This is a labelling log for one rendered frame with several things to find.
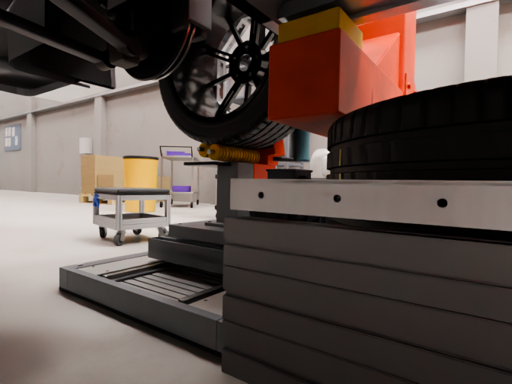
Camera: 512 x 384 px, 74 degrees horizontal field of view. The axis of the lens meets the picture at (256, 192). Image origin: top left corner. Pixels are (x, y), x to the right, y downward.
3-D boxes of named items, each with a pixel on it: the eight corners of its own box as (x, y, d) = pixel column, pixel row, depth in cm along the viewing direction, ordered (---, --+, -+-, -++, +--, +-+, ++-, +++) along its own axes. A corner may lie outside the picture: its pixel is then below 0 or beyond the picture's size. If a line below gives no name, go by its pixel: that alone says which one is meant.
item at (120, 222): (171, 241, 220) (172, 188, 219) (116, 248, 194) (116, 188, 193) (141, 233, 250) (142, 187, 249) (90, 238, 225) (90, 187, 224)
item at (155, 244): (147, 260, 130) (148, 235, 129) (212, 247, 159) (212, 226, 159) (252, 284, 101) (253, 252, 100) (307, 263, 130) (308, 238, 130)
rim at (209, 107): (151, 71, 138) (215, -55, 117) (193, 84, 156) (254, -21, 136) (217, 151, 117) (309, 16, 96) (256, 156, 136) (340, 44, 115)
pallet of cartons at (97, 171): (175, 202, 652) (176, 159, 650) (107, 205, 536) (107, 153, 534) (143, 200, 709) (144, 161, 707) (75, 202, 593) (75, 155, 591)
